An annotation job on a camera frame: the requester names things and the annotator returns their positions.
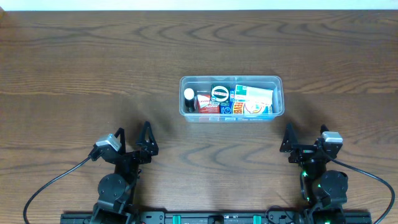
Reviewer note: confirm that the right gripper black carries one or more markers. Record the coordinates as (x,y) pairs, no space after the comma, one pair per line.
(306,150)

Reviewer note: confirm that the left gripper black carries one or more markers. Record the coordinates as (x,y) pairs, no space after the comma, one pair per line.
(137,158)

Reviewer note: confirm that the dark bottle white cap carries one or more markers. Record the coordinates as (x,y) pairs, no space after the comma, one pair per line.
(189,99)

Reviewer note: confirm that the white Panadol box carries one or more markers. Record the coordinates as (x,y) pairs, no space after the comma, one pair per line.
(248,93)

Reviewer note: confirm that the red Panadol ActiFast box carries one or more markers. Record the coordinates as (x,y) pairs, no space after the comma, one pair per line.
(205,105)

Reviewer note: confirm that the blue Kool Fever box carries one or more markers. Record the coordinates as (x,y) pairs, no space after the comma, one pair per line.
(252,107)

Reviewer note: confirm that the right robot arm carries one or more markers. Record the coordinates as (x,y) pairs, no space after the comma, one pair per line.
(323,189)

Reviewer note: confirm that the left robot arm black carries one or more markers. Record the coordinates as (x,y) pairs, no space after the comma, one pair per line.
(116,190)

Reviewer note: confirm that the clear plastic container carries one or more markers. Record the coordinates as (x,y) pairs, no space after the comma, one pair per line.
(202,86)

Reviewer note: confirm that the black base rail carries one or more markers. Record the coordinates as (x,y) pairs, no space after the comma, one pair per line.
(270,216)

